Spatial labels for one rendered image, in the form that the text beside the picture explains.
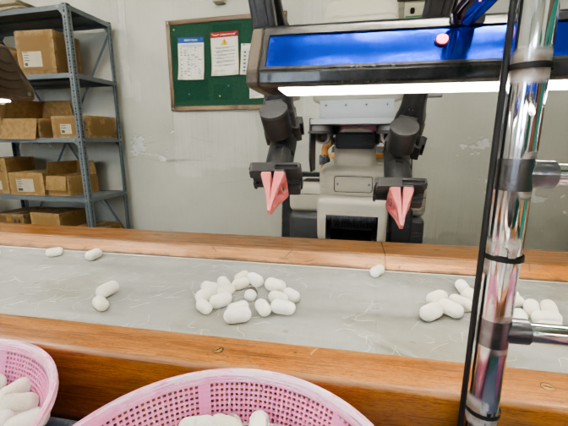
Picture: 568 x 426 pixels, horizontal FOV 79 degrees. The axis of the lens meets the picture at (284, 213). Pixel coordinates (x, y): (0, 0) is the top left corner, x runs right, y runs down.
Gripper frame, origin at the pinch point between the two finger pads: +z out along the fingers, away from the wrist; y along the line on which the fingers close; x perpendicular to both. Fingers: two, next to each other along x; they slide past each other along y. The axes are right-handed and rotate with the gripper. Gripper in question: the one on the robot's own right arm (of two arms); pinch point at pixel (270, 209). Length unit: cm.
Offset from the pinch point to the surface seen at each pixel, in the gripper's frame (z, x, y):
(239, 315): 22.8, -5.6, 0.4
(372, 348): 25.5, -5.6, 17.5
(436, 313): 18.8, -1.9, 26.4
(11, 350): 32.1, -14.6, -21.0
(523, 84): 17.2, -34.8, 25.1
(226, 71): -189, 76, -75
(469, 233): -112, 160, 97
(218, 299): 19.9, -3.6, -3.8
